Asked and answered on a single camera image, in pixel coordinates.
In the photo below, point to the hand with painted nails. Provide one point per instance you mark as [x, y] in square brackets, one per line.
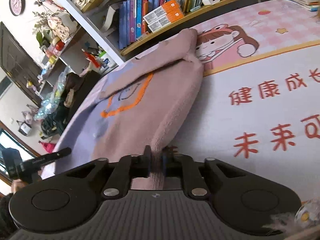
[18, 184]

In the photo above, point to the pink checkered cartoon table mat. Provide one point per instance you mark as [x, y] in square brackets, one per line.
[258, 104]

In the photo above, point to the wooden white bookshelf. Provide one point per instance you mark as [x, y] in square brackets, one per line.
[100, 19]

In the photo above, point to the lower orange white box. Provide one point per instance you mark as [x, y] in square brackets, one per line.
[165, 20]

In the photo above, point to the beige watch band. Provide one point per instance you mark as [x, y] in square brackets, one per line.
[69, 99]

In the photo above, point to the orange white box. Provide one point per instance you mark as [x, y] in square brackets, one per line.
[161, 11]
[165, 20]

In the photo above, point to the upper orange white box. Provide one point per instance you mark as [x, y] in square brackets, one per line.
[161, 11]

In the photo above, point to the purple and pink sweater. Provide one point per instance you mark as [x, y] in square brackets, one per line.
[143, 104]

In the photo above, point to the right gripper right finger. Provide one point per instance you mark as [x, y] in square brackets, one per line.
[186, 170]

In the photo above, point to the black box on table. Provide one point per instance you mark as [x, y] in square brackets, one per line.
[82, 85]

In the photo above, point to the pink round wall clock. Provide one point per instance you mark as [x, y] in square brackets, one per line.
[17, 7]

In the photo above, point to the row of leaning books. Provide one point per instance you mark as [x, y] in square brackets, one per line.
[132, 27]

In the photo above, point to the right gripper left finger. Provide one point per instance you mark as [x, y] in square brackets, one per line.
[124, 171]

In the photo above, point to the white green pen can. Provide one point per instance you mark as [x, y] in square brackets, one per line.
[105, 60]

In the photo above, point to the white charger adapter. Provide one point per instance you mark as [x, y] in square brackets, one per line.
[209, 2]

